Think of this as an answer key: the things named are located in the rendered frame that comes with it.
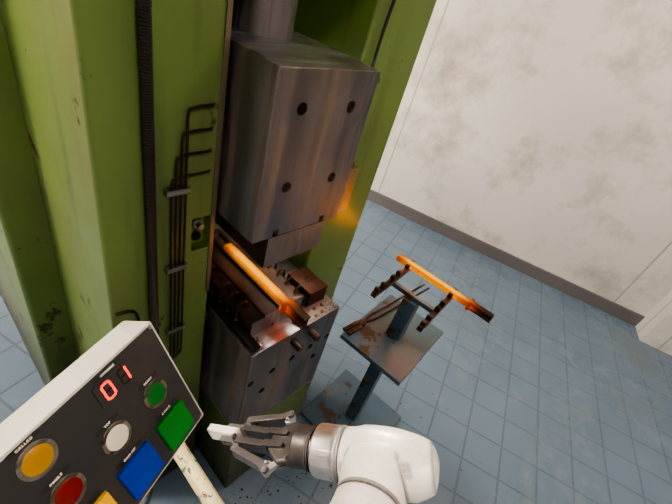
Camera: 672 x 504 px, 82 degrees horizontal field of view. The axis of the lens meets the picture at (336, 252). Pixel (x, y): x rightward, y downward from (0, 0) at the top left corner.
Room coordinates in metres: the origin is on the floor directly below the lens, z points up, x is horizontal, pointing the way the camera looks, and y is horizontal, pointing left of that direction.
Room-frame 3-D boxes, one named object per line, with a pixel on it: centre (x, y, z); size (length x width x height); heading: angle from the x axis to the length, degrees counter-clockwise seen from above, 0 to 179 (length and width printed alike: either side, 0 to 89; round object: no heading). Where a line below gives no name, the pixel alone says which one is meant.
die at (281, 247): (0.95, 0.29, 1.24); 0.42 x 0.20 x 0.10; 56
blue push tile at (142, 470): (0.30, 0.23, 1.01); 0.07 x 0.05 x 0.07; 171
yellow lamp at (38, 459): (0.22, 0.33, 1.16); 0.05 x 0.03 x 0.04; 146
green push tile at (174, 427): (0.40, 0.21, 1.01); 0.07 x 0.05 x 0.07; 171
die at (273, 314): (0.95, 0.29, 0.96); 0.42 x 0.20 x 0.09; 56
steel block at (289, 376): (1.00, 0.26, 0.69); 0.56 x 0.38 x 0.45; 56
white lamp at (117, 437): (0.31, 0.27, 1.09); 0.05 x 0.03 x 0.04; 146
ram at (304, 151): (0.99, 0.26, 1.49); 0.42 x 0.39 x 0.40; 56
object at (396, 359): (1.20, -0.35, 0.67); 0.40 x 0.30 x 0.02; 151
